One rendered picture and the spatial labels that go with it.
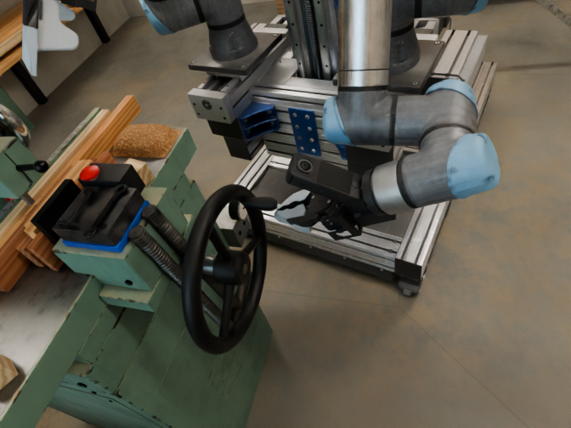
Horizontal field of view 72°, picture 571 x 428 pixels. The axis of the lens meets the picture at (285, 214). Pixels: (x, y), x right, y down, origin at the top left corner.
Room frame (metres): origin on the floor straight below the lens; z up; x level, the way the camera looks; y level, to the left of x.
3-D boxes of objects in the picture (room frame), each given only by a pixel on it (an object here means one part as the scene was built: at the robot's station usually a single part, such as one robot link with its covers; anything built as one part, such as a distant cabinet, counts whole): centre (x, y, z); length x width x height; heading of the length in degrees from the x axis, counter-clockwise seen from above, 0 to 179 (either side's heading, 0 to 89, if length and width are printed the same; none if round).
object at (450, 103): (0.44, -0.25, 0.97); 0.11 x 0.11 x 0.08; 62
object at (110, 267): (0.46, 0.26, 0.91); 0.15 x 0.14 x 0.09; 153
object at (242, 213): (0.70, 0.11, 0.65); 0.06 x 0.04 x 0.08; 153
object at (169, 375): (0.62, 0.53, 0.35); 0.58 x 0.45 x 0.71; 63
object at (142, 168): (0.61, 0.25, 0.92); 0.05 x 0.04 x 0.04; 45
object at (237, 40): (1.23, 0.00, 0.87); 0.15 x 0.15 x 0.10
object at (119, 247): (0.46, 0.25, 0.99); 0.13 x 0.11 x 0.06; 153
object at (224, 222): (0.74, 0.17, 0.58); 0.12 x 0.08 x 0.08; 63
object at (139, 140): (0.73, 0.24, 0.92); 0.14 x 0.09 x 0.04; 63
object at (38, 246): (0.54, 0.33, 0.93); 0.22 x 0.01 x 0.06; 153
